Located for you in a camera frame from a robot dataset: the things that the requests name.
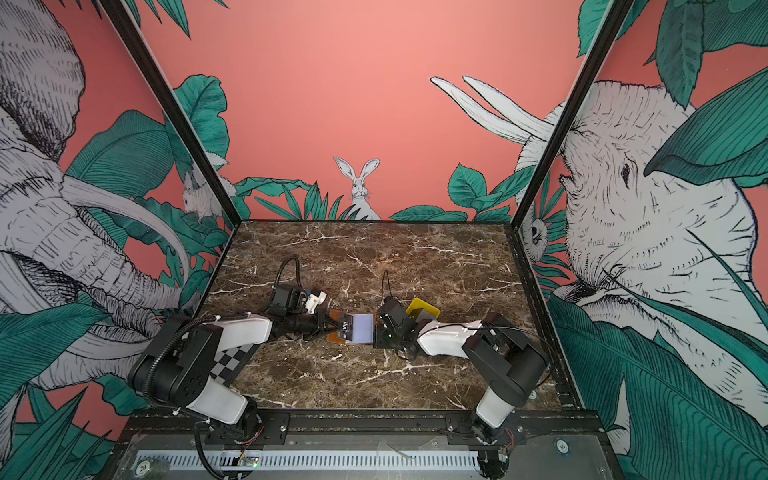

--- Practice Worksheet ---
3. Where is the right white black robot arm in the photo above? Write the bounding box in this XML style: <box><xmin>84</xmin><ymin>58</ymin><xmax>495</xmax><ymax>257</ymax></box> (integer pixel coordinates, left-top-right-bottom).
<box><xmin>374</xmin><ymin>295</ymin><xmax>550</xmax><ymax>445</ymax></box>

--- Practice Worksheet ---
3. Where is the yellow plastic card tray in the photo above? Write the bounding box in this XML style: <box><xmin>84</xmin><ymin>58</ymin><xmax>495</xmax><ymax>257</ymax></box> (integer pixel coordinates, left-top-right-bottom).
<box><xmin>406</xmin><ymin>298</ymin><xmax>440</xmax><ymax>322</ymax></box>

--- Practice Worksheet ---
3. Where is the white slotted cable duct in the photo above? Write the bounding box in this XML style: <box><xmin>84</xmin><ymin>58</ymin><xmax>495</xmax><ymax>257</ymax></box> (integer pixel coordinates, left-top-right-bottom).
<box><xmin>130</xmin><ymin>449</ymin><xmax>481</xmax><ymax>473</ymax></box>

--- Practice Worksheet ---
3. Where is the brown leather card holder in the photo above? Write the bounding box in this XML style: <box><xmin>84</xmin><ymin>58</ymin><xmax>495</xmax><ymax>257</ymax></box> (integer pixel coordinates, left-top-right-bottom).
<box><xmin>326</xmin><ymin>310</ymin><xmax>376</xmax><ymax>345</ymax></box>

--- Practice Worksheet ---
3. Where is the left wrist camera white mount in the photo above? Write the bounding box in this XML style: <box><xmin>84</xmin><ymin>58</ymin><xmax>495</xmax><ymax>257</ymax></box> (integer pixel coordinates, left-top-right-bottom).
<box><xmin>304</xmin><ymin>291</ymin><xmax>327</xmax><ymax>315</ymax></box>

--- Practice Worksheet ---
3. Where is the checkerboard calibration tag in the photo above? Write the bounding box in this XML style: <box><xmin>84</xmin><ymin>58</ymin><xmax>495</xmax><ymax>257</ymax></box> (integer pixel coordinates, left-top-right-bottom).
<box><xmin>210</xmin><ymin>344</ymin><xmax>260</xmax><ymax>387</ymax></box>

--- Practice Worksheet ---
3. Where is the black front mounting rail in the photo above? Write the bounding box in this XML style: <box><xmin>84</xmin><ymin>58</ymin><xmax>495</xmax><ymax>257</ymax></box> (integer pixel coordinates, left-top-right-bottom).
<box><xmin>206</xmin><ymin>409</ymin><xmax>604</xmax><ymax>448</ymax></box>

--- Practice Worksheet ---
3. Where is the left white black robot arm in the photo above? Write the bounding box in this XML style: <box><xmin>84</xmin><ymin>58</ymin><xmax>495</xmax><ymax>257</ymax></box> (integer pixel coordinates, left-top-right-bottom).
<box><xmin>127</xmin><ymin>284</ymin><xmax>327</xmax><ymax>426</ymax></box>

